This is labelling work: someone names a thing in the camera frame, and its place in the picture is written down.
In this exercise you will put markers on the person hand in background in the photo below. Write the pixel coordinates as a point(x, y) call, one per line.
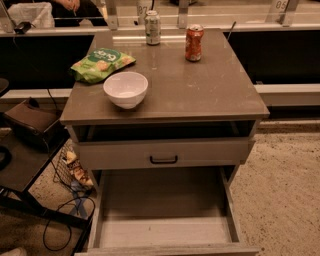
point(71, 5)

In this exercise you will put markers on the grey drawer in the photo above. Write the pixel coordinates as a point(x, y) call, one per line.
point(141, 154)
point(165, 212)

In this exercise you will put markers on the grey top drawer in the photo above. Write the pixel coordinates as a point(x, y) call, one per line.
point(141, 154)

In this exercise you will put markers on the grey drawer cabinet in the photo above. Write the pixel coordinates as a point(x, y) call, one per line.
point(210, 99)

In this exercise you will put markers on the white plastic bag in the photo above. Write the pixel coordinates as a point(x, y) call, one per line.
point(38, 14)

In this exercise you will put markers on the green chip bag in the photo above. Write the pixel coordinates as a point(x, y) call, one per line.
point(99, 64)

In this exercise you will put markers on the silver green soda can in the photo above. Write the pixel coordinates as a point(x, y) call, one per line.
point(152, 27)

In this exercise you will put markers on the white bowl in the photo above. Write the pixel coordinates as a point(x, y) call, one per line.
point(126, 89)

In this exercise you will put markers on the brown bag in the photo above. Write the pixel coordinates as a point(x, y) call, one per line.
point(34, 125)

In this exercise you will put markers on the orange soda can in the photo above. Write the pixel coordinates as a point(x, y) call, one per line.
point(193, 49)

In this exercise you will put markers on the snack bag in basket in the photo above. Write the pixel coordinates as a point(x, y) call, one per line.
point(76, 169)

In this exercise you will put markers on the black side table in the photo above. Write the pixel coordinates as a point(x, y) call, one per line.
point(26, 164)

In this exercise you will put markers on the wire basket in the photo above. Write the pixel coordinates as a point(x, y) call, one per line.
point(62, 173)

